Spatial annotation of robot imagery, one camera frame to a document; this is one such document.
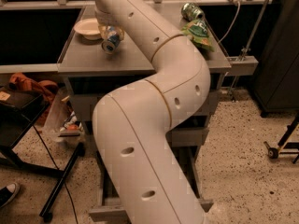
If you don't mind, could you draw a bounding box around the black white sneaker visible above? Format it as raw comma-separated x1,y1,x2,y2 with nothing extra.
0,182,21,208

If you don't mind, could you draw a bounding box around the black floor cable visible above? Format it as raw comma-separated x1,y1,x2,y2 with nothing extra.
33,124,80,224

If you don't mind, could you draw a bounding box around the green chip bag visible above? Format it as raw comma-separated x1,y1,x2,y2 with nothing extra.
181,19,214,51

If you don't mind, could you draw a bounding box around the grey drawer cabinet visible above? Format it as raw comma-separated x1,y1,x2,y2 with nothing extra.
57,3,233,224

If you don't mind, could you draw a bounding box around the black wheeled tripod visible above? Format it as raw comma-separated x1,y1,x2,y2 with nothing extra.
264,113,299,164

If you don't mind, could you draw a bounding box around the white paper bowl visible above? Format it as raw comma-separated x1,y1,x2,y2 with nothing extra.
74,18,102,40

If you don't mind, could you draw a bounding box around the dark cabinet right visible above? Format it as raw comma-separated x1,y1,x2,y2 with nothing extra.
251,0,299,118

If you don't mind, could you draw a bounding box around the white power cable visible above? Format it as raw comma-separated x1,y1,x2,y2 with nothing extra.
218,0,243,45

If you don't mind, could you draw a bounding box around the metal pole stand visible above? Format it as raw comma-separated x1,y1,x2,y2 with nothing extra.
227,0,270,102

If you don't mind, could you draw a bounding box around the clear plastic bag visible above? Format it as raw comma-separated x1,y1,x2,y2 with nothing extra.
43,87,84,145

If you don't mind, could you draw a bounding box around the orange cloth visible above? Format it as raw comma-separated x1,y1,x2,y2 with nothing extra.
9,73,59,124

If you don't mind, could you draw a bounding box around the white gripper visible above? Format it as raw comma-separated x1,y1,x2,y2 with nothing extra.
94,5,125,41

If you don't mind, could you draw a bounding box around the blue silver redbull can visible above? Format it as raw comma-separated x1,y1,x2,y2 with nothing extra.
101,32,121,54

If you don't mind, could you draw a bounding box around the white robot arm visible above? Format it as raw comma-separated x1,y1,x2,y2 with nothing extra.
93,0,210,224

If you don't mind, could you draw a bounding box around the green soda can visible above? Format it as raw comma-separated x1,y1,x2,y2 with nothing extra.
181,3,205,21

